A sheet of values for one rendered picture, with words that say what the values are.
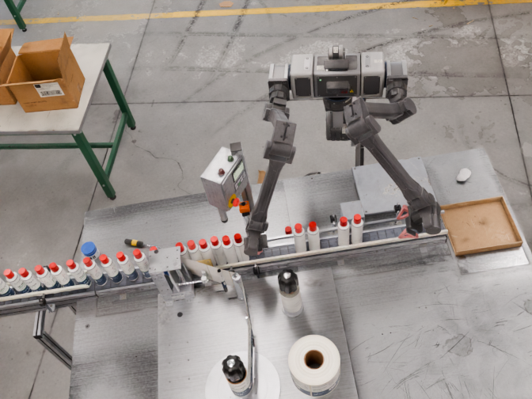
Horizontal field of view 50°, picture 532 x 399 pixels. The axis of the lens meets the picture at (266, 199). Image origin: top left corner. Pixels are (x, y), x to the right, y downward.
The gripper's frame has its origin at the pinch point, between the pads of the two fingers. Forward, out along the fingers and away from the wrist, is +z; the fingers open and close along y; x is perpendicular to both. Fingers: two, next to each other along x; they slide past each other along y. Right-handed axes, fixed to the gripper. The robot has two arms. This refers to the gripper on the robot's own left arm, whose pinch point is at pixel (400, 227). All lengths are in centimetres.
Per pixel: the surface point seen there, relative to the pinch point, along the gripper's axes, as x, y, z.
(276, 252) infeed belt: -23, -5, 57
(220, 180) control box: -73, -3, 21
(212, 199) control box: -69, -4, 35
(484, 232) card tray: 55, -18, 0
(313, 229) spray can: -20.5, -5.9, 31.1
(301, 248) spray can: -17.5, -3.9, 44.8
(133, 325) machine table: -70, 31, 101
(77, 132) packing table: -113, -95, 147
